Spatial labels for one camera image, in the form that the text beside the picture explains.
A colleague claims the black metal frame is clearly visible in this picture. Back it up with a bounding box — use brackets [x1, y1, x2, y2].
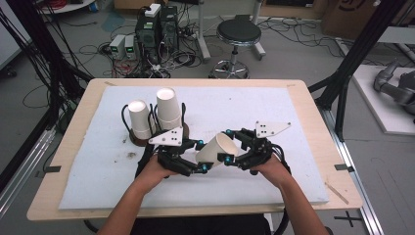
[307, 0, 409, 142]
[0, 0, 94, 194]

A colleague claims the single white paper cup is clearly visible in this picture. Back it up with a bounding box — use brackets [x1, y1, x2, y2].
[195, 132, 241, 169]

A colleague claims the brown cardboard box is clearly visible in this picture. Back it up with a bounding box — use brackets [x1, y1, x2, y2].
[320, 0, 406, 41]

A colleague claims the aluminium rail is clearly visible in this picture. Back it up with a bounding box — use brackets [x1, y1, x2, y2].
[0, 126, 57, 217]
[320, 107, 386, 235]

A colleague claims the tall stack of paper cups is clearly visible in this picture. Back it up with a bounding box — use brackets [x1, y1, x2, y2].
[156, 86, 183, 133]

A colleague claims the person's right hand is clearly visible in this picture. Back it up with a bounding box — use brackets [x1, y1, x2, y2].
[249, 154, 294, 190]

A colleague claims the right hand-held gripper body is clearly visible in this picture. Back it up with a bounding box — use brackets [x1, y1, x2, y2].
[234, 120, 293, 172]

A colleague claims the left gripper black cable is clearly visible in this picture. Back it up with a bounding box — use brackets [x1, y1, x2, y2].
[134, 142, 157, 180]

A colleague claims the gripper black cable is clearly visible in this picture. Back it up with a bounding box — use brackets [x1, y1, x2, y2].
[271, 144, 293, 175]
[134, 142, 157, 180]

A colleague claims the tangle of floor cables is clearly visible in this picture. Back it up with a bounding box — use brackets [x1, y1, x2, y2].
[74, 6, 205, 79]

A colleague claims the black round stool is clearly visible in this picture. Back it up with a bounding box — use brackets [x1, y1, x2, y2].
[208, 18, 263, 79]

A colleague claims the light wooden table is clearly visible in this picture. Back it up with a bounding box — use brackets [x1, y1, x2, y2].
[26, 77, 364, 222]

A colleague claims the person's left hand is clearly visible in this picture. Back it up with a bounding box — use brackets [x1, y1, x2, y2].
[134, 154, 180, 190]

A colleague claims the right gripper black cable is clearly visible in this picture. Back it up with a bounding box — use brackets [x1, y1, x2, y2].
[271, 144, 293, 175]

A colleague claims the white table leg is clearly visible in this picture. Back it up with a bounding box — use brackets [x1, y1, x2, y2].
[250, 0, 267, 62]
[195, 0, 212, 64]

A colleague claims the thin wooden stick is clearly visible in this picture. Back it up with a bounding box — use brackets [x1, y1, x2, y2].
[325, 181, 350, 206]

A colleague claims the white power adapter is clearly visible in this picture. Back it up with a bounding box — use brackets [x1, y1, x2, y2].
[144, 3, 162, 19]

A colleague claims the grey bench power supply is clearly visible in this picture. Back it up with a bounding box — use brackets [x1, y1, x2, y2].
[123, 34, 138, 61]
[109, 33, 127, 60]

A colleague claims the black tape cross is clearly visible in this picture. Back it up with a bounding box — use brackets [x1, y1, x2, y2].
[333, 211, 364, 228]

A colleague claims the brown double cup holder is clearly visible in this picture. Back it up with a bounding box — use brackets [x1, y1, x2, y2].
[120, 102, 191, 148]

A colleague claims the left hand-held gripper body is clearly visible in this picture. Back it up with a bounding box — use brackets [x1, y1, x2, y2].
[148, 126, 198, 178]

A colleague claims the white platform board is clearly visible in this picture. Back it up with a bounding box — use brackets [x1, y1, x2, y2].
[351, 64, 415, 136]

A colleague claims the black computer tower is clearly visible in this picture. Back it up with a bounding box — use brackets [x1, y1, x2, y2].
[134, 13, 161, 65]
[160, 5, 180, 51]

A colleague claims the white foam mat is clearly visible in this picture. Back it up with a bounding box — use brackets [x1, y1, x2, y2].
[58, 85, 330, 211]

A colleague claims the short stack of paper cups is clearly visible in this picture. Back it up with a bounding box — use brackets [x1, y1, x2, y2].
[127, 99, 154, 141]

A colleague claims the person's dark clothing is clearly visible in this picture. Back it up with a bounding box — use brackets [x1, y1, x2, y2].
[130, 213, 272, 235]

